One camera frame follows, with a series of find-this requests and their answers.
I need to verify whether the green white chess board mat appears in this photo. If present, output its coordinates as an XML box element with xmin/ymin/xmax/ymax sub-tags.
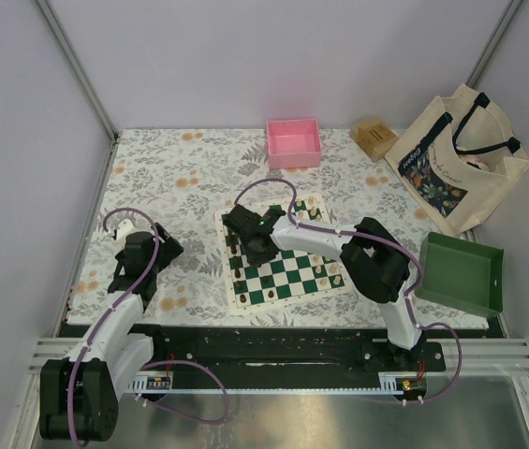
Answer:
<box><xmin>214</xmin><ymin>208</ymin><xmax>353</xmax><ymax>315</ymax></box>

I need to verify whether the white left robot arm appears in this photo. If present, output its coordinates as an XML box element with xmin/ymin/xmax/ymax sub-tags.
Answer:
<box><xmin>39</xmin><ymin>223</ymin><xmax>184</xmax><ymax>444</ymax></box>

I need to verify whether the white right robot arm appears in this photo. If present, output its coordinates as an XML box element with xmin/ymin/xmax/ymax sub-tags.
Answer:
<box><xmin>222</xmin><ymin>205</ymin><xmax>424</xmax><ymax>370</ymax></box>

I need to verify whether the floral patterned table mat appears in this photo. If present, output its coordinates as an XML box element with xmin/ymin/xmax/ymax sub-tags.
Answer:
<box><xmin>65</xmin><ymin>126</ymin><xmax>494</xmax><ymax>328</ymax></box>

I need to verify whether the pink plastic box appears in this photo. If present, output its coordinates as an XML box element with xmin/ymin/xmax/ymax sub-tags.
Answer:
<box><xmin>266</xmin><ymin>119</ymin><xmax>321</xmax><ymax>169</ymax></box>

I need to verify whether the small cardboard box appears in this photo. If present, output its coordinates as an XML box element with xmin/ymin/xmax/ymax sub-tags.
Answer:
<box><xmin>349</xmin><ymin>116</ymin><xmax>399</xmax><ymax>163</ymax></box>

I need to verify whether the green metal tray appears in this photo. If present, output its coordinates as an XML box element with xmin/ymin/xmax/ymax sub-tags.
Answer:
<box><xmin>415</xmin><ymin>232</ymin><xmax>504</xmax><ymax>319</ymax></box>

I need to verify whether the beige canvas tote bag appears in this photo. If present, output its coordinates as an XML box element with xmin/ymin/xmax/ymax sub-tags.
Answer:
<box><xmin>385</xmin><ymin>84</ymin><xmax>529</xmax><ymax>236</ymax></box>

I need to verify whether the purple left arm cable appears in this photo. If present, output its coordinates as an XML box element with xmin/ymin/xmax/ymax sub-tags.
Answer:
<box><xmin>67</xmin><ymin>208</ymin><xmax>162</xmax><ymax>448</ymax></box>

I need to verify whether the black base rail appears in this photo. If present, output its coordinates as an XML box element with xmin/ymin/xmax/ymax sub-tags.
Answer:
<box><xmin>131</xmin><ymin>325</ymin><xmax>447</xmax><ymax>391</ymax></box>

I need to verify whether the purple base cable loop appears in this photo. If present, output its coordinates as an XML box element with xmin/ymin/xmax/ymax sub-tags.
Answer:
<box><xmin>137</xmin><ymin>359</ymin><xmax>233</xmax><ymax>426</ymax></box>

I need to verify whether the aluminium frame rail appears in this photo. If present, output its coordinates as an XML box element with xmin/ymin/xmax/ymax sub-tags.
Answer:
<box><xmin>24</xmin><ymin>336</ymin><xmax>529</xmax><ymax>398</ymax></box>

